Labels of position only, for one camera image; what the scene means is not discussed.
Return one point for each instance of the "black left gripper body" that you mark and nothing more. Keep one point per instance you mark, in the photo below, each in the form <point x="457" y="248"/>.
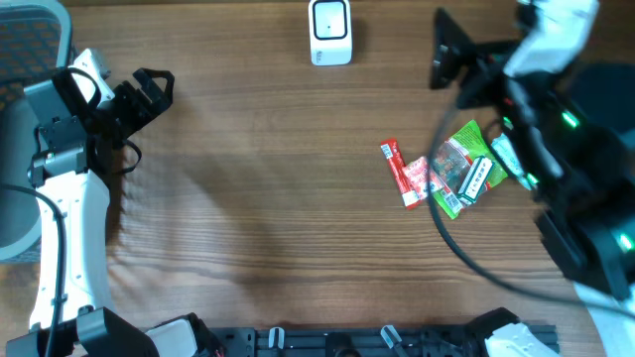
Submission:
<point x="128" y="102"/>

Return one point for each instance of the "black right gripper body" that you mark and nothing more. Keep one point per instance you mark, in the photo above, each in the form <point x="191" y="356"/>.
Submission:
<point x="466" y="55"/>

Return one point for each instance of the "mint green wipes pack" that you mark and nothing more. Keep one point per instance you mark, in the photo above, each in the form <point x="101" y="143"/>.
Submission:
<point x="503" y="148"/>

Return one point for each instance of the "green snack bag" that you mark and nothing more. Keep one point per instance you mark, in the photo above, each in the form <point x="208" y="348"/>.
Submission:
<point x="452" y="161"/>

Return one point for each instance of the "green white medicine box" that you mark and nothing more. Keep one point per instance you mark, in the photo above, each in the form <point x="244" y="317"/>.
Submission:
<point x="475" y="181"/>

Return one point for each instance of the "red tissue pack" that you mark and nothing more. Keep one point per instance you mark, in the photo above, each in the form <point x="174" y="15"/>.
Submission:
<point x="422" y="182"/>

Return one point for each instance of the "red stick sachet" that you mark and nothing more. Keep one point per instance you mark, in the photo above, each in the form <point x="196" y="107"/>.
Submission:
<point x="392" y="153"/>

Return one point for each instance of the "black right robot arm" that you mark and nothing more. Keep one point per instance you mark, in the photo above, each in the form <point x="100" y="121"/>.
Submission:
<point x="573" y="134"/>

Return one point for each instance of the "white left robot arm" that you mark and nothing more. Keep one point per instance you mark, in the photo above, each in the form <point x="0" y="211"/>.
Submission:
<point x="81" y="121"/>

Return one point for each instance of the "white barcode scanner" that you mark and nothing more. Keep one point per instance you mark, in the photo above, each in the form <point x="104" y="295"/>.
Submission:
<point x="330" y="29"/>

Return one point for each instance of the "dark grey plastic basket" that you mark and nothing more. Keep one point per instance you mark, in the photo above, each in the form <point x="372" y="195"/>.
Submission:
<point x="35" y="38"/>

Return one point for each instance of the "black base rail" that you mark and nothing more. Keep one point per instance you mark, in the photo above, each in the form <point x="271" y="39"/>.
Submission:
<point x="425" y="341"/>

